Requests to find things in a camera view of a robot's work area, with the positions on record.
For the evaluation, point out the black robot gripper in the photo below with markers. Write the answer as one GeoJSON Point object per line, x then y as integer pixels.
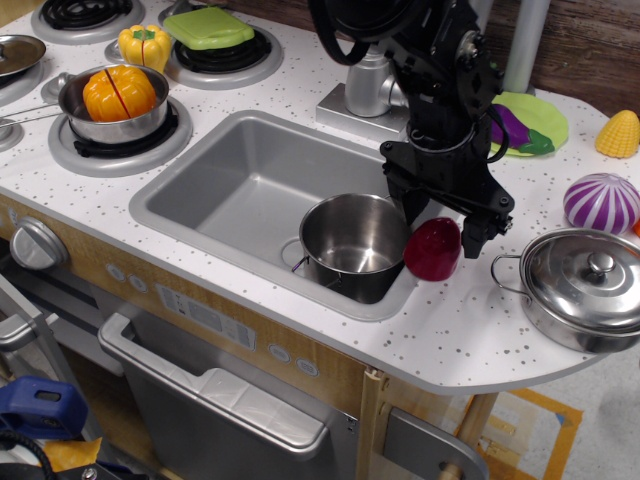
{"type": "Point", "coordinates": [457, 176]}

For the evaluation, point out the red toy sweet potato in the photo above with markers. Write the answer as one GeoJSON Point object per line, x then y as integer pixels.
{"type": "Point", "coordinates": [433, 250]}

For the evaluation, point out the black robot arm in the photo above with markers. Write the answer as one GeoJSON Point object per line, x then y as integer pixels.
{"type": "Point", "coordinates": [438, 57]}

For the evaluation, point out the steel pot in sink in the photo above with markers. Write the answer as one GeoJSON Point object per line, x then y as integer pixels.
{"type": "Point", "coordinates": [353, 244]}

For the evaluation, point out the steel pot with lid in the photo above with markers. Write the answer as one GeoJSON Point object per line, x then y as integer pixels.
{"type": "Point", "coordinates": [579, 287]}

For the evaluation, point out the grey plastic sink basin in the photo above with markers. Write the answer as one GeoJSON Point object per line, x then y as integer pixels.
{"type": "Point", "coordinates": [242, 190]}

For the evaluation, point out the purple toy eggplant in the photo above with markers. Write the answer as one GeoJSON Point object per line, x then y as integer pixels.
{"type": "Point", "coordinates": [516, 135]}

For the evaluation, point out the light green plate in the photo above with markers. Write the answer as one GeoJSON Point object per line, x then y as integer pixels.
{"type": "Point", "coordinates": [536, 114]}

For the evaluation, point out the silver toy faucet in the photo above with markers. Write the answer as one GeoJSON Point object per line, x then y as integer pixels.
{"type": "Point", "coordinates": [370, 103]}

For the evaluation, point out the purple white toy onion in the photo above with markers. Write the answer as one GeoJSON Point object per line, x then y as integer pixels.
{"type": "Point", "coordinates": [602, 201]}

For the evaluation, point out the yellow toy corn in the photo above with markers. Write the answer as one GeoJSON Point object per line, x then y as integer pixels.
{"type": "Point", "coordinates": [619, 138]}

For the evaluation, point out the grey metal pole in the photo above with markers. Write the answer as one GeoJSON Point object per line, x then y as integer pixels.
{"type": "Point", "coordinates": [525, 43]}

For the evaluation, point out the back right stove burner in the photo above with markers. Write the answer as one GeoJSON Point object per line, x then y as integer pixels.
{"type": "Point", "coordinates": [228, 68]}

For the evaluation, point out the stove burner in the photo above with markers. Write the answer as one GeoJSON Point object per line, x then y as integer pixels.
{"type": "Point", "coordinates": [101, 160]}
{"type": "Point", "coordinates": [228, 68]}
{"type": "Point", "coordinates": [84, 22]}

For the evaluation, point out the steel saucepan on stove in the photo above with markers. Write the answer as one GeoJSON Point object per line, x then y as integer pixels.
{"type": "Point", "coordinates": [71, 104]}

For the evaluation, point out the grey oven door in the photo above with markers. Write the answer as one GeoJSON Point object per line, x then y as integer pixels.
{"type": "Point", "coordinates": [211, 415]}

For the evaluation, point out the yellow toy bell pepper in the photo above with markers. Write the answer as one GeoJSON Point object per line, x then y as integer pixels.
{"type": "Point", "coordinates": [148, 46]}

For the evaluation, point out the front right stove burner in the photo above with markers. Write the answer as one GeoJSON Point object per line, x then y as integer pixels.
{"type": "Point", "coordinates": [101, 160]}

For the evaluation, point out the orange toy bell pepper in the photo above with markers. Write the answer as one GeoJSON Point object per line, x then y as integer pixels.
{"type": "Point", "coordinates": [118, 93]}

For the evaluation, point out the silver oven knob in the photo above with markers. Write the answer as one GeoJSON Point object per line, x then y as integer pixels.
{"type": "Point", "coordinates": [35, 246]}

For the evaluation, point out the silver stove knob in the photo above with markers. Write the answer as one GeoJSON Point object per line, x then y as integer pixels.
{"type": "Point", "coordinates": [51, 89]}

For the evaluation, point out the back left stove burner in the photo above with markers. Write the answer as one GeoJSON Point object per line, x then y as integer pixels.
{"type": "Point", "coordinates": [84, 22]}

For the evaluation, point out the blue clamp tool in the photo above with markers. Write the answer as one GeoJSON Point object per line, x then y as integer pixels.
{"type": "Point", "coordinates": [40, 408]}

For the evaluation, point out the steel pan lid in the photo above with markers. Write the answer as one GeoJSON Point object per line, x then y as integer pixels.
{"type": "Point", "coordinates": [19, 53]}

